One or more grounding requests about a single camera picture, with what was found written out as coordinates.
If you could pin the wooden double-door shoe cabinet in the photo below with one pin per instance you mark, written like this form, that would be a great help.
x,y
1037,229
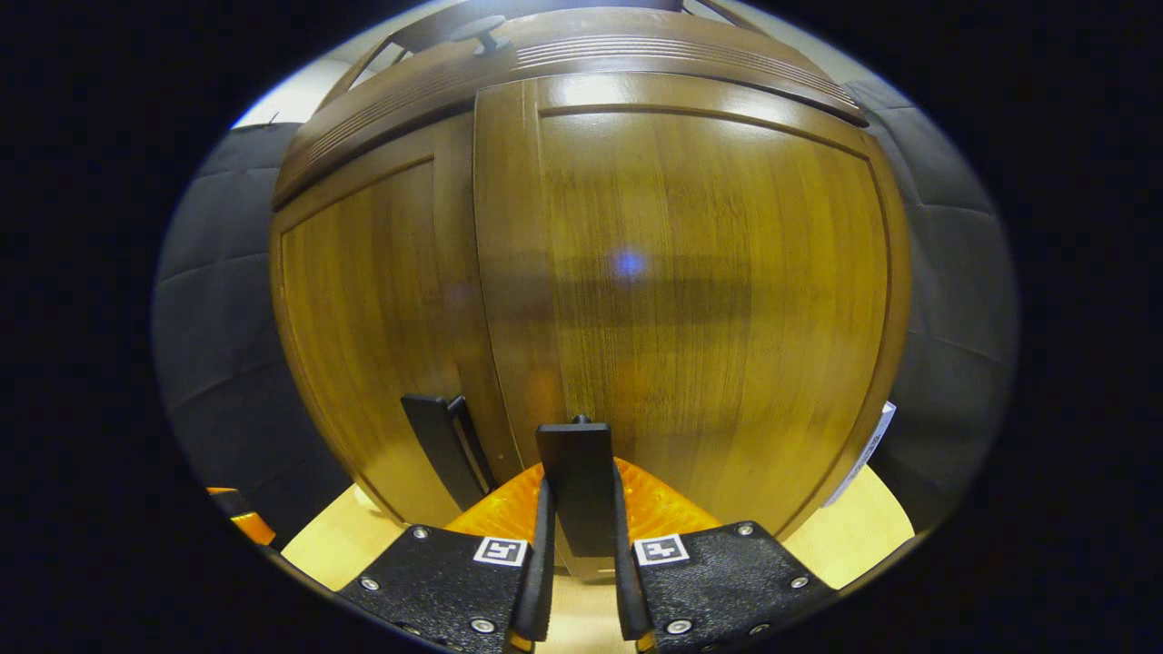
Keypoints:
x,y
636,54

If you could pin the wooden cabinet door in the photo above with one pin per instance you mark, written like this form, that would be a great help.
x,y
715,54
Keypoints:
x,y
709,272
372,318

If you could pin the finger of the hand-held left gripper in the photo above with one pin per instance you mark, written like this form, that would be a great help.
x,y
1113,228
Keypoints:
x,y
253,527

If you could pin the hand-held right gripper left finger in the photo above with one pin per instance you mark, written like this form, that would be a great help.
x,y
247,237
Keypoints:
x,y
436,581

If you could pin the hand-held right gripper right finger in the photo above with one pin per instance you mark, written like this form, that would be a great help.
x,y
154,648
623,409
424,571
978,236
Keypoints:
x,y
718,581

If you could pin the wooden grooved drawer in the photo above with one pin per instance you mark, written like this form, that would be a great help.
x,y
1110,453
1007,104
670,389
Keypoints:
x,y
581,54

